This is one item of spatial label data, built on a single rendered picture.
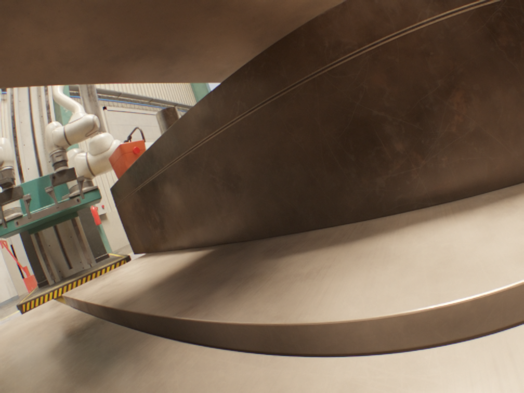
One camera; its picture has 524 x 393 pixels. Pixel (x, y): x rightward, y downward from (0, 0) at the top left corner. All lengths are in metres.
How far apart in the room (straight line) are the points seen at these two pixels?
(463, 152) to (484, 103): 0.08
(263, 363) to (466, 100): 0.42
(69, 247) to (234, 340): 1.49
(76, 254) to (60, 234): 0.16
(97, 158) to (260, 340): 1.33
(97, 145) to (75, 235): 0.56
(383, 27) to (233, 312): 0.46
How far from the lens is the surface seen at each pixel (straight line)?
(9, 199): 1.30
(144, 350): 0.33
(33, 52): 0.61
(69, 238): 1.72
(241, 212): 0.62
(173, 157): 0.79
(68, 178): 1.27
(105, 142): 1.49
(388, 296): 0.24
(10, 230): 1.53
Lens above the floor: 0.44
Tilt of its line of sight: 4 degrees down
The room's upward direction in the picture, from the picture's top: 20 degrees counter-clockwise
